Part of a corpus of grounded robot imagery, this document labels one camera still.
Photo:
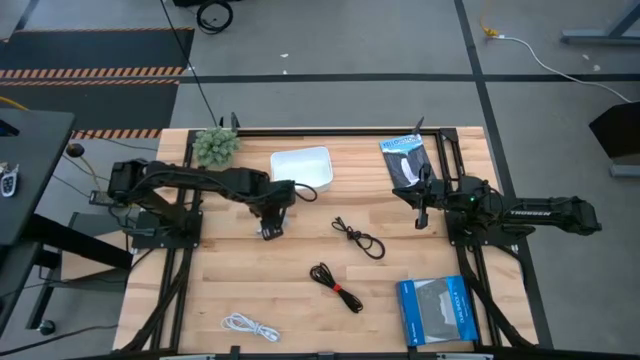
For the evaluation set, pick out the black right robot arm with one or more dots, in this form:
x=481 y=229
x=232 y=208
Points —
x=550 y=212

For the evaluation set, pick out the white key fob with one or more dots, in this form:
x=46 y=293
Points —
x=8 y=185

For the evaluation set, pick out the green succulent plant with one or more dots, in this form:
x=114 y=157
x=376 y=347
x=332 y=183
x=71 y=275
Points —
x=215 y=147

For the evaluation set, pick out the white plastic bin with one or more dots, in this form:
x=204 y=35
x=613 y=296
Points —
x=302 y=165

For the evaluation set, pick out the black box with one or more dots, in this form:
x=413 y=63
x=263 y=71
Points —
x=617 y=132

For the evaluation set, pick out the black power adapter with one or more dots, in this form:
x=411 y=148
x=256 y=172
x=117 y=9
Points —
x=100 y=199

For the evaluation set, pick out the blue DualShock controller box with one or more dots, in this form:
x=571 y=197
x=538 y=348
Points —
x=435 y=310

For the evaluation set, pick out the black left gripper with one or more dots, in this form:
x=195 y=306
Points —
x=277 y=205

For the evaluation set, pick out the black round floor object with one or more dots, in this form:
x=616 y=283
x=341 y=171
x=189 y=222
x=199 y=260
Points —
x=75 y=150

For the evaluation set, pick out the black caster wheel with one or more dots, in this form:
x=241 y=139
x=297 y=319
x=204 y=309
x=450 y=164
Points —
x=46 y=327

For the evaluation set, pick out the dark device with blue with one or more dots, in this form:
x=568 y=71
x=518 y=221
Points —
x=7 y=130

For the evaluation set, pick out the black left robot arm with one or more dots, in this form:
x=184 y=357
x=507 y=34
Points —
x=200 y=177

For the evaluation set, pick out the black desk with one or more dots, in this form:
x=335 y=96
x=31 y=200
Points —
x=35 y=165

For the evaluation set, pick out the black mat with hazard stripes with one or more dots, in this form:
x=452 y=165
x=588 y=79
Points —
x=100 y=50

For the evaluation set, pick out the grey table foot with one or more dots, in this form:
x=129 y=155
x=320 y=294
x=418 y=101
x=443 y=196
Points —
x=627 y=171

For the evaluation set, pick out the grey table leg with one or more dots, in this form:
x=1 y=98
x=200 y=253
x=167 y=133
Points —
x=600 y=36

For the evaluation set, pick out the black aluminium table frame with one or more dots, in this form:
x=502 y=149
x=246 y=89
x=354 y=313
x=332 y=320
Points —
x=370 y=132

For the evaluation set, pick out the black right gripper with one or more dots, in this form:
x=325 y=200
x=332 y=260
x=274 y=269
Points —
x=439 y=194

